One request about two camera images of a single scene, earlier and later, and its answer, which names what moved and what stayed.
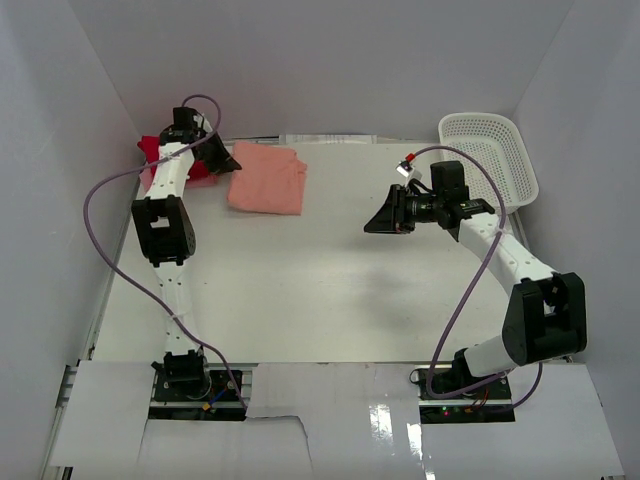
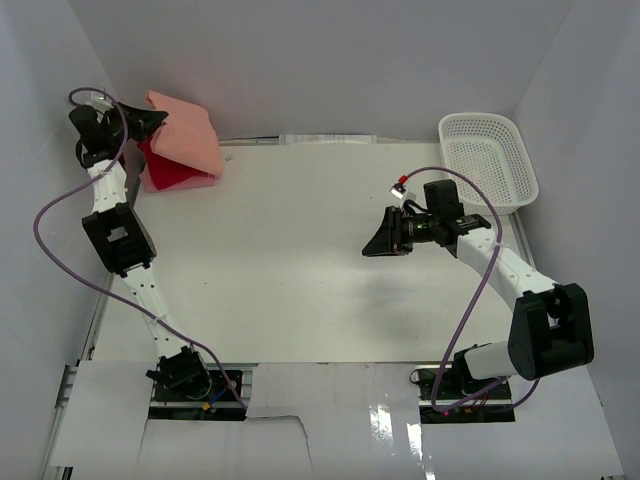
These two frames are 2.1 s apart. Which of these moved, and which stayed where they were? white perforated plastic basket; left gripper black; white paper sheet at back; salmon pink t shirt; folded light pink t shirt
Moved: left gripper black; salmon pink t shirt
Stayed: white paper sheet at back; white perforated plastic basket; folded light pink t shirt
